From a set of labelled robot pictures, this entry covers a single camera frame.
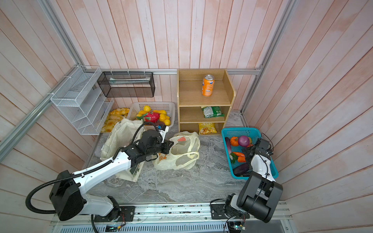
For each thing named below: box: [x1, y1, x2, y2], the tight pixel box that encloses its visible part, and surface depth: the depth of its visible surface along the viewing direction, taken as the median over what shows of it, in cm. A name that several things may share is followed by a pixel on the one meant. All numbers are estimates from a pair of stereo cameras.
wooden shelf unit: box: [176, 68, 237, 135], surface depth 92 cm
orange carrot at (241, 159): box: [237, 155, 247, 163], surface depth 92 cm
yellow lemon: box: [143, 105, 152, 113], surface depth 116 cm
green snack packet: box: [201, 105, 225, 118], surface depth 95 cm
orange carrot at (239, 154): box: [232, 151, 246, 158], surface depth 95 cm
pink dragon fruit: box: [135, 111, 160, 124], surface depth 108 cm
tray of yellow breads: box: [100, 107, 130, 133], surface depth 112 cm
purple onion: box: [237, 135, 250, 148], surface depth 94 cm
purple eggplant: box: [232, 163, 250, 176], surface depth 87 cm
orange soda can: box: [201, 74, 216, 98], surface depth 80 cm
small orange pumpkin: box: [230, 136, 239, 147], surface depth 98 cm
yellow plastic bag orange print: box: [152, 131, 201, 171], surface depth 73 cm
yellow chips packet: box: [198, 122, 218, 135], surface depth 106 cm
